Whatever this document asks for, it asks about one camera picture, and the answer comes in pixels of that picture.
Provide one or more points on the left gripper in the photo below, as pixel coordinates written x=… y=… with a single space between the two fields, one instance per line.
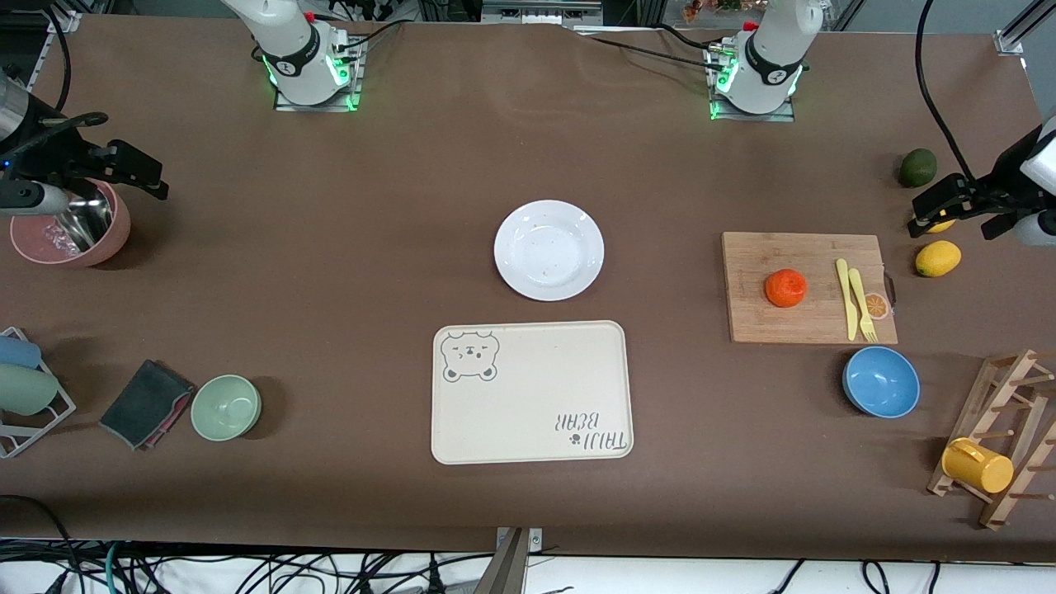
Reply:
x=992 y=192

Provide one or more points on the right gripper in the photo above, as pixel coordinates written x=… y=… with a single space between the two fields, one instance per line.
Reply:
x=56 y=157

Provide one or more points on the orange fruit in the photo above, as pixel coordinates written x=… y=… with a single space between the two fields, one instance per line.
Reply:
x=785 y=288

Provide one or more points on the white round plate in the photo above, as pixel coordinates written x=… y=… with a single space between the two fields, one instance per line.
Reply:
x=549 y=250

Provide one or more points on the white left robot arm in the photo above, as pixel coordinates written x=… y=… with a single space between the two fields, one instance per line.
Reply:
x=763 y=66

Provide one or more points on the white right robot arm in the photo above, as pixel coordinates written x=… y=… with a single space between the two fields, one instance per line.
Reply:
x=297 y=58

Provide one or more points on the yellow lemon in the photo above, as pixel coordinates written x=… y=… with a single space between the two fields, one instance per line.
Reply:
x=938 y=259
x=943 y=226

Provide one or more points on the dark green avocado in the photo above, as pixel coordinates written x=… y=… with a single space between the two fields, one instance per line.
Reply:
x=917 y=168

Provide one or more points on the pink bowl with steel inside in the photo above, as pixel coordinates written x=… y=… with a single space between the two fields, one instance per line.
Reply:
x=114 y=238

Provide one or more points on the toy orange slice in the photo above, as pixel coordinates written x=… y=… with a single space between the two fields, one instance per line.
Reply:
x=879 y=307

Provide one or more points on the yellow plastic fork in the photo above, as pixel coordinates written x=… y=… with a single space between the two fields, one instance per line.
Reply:
x=858 y=293

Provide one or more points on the yellow plastic knife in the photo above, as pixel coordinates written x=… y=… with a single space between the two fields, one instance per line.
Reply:
x=847 y=305

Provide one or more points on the blue bowl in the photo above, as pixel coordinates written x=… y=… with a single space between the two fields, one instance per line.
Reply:
x=881 y=382

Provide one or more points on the light blue cup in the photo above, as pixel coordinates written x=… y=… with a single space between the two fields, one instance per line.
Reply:
x=16 y=352

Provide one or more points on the wooden cutting board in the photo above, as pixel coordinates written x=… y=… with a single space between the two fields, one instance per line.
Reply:
x=767 y=326

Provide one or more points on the dark grey folded cloth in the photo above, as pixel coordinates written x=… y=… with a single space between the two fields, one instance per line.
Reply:
x=144 y=404

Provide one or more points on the pale green cup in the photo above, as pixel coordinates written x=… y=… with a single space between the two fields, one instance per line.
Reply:
x=25 y=389

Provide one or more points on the yellow mug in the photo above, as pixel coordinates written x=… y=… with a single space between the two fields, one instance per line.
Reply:
x=982 y=469

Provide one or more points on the pale green bowl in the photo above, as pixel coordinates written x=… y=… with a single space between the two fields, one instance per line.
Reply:
x=225 y=407

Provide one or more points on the wooden peg drying rack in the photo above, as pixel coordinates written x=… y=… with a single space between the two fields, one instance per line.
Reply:
x=998 y=511

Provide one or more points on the grey power strip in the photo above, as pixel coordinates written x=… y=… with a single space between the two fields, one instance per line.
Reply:
x=536 y=12

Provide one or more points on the cream bear print tray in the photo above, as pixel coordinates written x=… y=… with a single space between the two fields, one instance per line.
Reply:
x=528 y=412

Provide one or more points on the aluminium frame profile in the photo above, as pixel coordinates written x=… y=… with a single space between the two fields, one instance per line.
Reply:
x=1011 y=41

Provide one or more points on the metal camera mount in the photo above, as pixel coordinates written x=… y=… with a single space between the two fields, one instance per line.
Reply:
x=505 y=569

